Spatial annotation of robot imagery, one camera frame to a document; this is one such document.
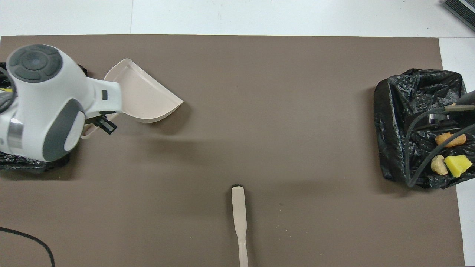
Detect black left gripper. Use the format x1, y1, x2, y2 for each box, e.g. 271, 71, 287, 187
85, 116, 118, 135

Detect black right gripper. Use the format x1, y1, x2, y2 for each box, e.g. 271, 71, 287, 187
427, 90, 475, 131

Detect brown bread roll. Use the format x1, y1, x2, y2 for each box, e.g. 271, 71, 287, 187
435, 132, 467, 148

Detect beige plastic dustpan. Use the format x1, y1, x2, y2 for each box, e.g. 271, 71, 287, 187
80, 58, 185, 140

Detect thick yellow sponge piece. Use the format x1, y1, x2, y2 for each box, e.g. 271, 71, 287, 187
444, 155, 474, 178

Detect orange striped croissant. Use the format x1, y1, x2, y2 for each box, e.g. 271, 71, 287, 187
431, 155, 449, 176

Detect beige hand brush black bristles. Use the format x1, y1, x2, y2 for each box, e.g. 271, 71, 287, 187
231, 184, 249, 267

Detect black bag lined trash bin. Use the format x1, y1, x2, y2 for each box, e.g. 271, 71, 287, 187
374, 69, 475, 189
0, 61, 89, 174

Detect dark ribbed device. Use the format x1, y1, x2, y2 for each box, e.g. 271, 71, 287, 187
442, 0, 475, 21

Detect large brown paper table mat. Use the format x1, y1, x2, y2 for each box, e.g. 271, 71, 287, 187
0, 34, 465, 267

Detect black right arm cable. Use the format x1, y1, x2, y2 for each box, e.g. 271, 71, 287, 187
404, 105, 475, 188

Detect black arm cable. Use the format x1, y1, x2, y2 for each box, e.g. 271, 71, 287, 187
404, 105, 475, 188
0, 227, 56, 267

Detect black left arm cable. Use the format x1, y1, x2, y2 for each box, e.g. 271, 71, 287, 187
0, 227, 56, 267

